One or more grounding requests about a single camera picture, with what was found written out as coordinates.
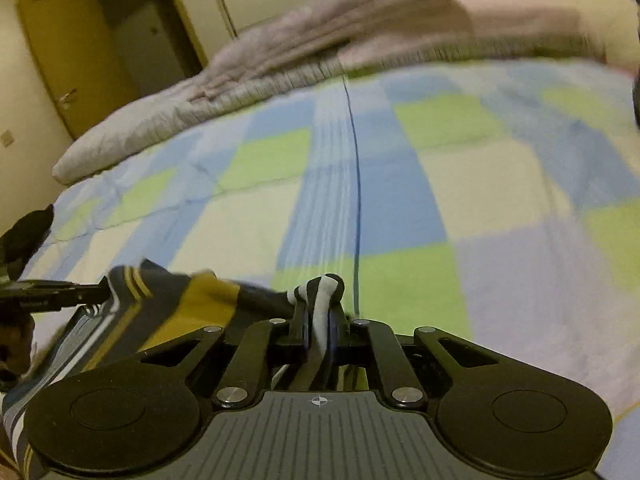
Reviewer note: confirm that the person's left hand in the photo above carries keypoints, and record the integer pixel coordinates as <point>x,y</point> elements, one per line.
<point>15,345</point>

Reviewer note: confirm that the white striped quilt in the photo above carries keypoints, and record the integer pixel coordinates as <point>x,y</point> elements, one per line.
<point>250,60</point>

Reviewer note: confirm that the checkered bed sheet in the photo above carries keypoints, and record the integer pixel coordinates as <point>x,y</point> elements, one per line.
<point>450,185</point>

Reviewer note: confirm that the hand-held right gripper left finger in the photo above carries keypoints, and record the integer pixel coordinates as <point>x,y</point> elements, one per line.
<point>302,332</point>

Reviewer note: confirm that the striped polo shirt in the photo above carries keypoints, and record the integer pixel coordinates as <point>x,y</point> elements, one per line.
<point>200,305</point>

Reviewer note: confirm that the yellow wooden door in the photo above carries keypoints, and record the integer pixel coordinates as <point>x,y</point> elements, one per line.
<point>65,45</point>

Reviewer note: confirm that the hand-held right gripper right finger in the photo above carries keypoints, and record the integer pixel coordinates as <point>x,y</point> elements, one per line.
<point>334,335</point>

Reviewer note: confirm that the black garment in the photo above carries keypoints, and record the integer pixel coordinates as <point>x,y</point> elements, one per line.
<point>25,235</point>

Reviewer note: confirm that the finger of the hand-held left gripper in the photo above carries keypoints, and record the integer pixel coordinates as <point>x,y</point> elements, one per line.
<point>85,292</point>

